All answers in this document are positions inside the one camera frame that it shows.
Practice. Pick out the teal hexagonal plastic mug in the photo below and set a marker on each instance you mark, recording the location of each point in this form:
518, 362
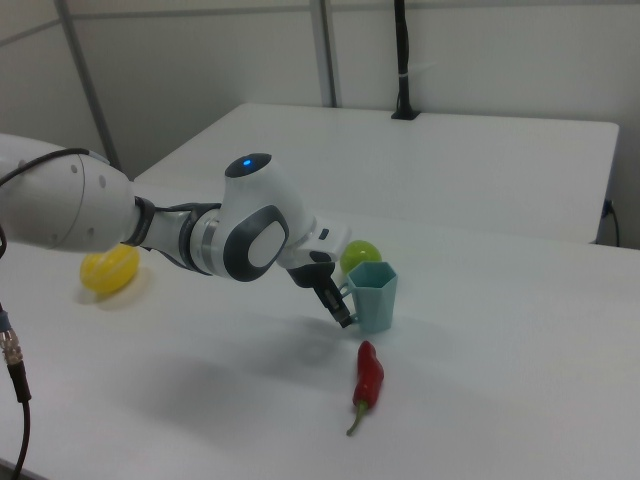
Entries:
375, 300

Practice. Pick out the yellow striped toy melon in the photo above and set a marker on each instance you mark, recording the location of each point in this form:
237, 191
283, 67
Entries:
107, 272

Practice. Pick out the black camera pole with base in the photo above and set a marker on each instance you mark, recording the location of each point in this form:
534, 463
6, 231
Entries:
402, 50

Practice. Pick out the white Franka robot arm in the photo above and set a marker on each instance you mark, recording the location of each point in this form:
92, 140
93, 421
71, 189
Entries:
260, 200

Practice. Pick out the green toy apple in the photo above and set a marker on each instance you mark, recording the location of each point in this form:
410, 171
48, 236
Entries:
357, 252

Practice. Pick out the red toy chili pepper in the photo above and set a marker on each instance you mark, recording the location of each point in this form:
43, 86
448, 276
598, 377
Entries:
369, 372

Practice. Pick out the grey partition end post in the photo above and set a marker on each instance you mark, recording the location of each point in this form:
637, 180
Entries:
87, 90

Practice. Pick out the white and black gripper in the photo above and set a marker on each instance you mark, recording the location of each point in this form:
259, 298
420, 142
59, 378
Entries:
325, 240

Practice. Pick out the grey partition frame post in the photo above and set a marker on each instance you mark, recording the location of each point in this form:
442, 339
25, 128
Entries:
327, 50

